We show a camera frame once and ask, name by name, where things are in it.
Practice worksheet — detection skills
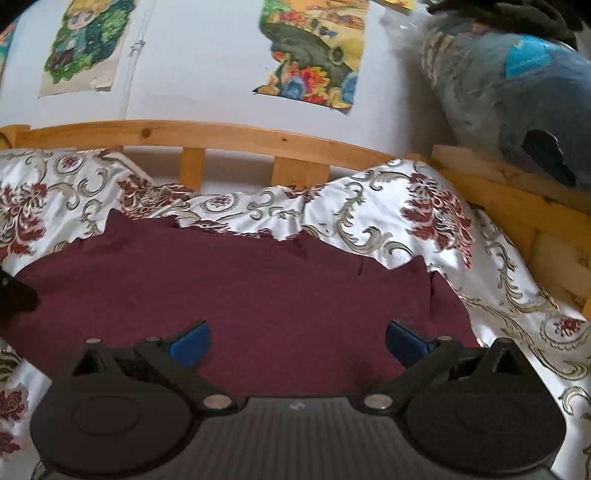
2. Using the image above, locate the dark green cloth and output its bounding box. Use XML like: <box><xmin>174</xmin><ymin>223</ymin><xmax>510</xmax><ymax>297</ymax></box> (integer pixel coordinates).
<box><xmin>425</xmin><ymin>0</ymin><xmax>591</xmax><ymax>49</ymax></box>

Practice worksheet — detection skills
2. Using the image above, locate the colourful landscape poster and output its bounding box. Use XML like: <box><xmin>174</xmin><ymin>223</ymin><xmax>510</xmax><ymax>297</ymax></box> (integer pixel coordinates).
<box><xmin>252</xmin><ymin>0</ymin><xmax>370</xmax><ymax>112</ymax></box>

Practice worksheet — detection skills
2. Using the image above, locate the plastic bag of bedding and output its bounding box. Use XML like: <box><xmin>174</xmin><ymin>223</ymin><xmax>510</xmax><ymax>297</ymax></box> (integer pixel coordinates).
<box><xmin>417</xmin><ymin>18</ymin><xmax>591</xmax><ymax>188</ymax></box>

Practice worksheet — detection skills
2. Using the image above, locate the maroon long-sleeved shirt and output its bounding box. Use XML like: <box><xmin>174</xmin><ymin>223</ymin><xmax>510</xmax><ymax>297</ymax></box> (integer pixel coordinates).
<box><xmin>7</xmin><ymin>208</ymin><xmax>481</xmax><ymax>398</ymax></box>

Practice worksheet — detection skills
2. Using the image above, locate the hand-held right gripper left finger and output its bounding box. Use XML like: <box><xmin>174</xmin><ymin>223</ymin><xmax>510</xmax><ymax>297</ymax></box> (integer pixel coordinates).
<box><xmin>55</xmin><ymin>320</ymin><xmax>241</xmax><ymax>415</ymax></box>

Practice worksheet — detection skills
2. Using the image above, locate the white wall pipe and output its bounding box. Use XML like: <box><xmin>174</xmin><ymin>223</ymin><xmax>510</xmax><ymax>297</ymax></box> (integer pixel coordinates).
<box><xmin>121</xmin><ymin>0</ymin><xmax>157</xmax><ymax>121</ymax></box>

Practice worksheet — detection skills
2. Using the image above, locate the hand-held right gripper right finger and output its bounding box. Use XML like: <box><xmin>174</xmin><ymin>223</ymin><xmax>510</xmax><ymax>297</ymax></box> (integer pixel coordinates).
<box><xmin>362</xmin><ymin>318</ymin><xmax>539</xmax><ymax>414</ymax></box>

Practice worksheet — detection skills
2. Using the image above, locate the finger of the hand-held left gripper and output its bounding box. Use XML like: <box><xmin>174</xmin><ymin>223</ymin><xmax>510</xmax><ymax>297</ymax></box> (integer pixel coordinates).
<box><xmin>0</xmin><ymin>268</ymin><xmax>41</xmax><ymax>325</ymax></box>

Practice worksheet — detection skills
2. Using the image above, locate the blond cartoon child poster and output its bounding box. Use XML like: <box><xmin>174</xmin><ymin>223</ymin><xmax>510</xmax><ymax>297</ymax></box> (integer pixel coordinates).
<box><xmin>38</xmin><ymin>0</ymin><xmax>139</xmax><ymax>99</ymax></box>

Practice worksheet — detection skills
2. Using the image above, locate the wooden bed frame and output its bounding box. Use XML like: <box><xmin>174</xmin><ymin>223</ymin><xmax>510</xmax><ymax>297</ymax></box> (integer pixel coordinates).
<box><xmin>0</xmin><ymin>120</ymin><xmax>591</xmax><ymax>320</ymax></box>

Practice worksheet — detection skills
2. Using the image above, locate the orange-haired cartoon girl poster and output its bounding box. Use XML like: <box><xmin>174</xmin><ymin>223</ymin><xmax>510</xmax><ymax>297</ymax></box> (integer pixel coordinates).
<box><xmin>0</xmin><ymin>18</ymin><xmax>20</xmax><ymax>81</ymax></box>

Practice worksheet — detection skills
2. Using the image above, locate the floral satin bed sheet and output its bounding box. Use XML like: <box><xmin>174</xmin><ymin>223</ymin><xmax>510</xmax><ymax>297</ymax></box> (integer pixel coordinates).
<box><xmin>0</xmin><ymin>148</ymin><xmax>591</xmax><ymax>480</ymax></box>

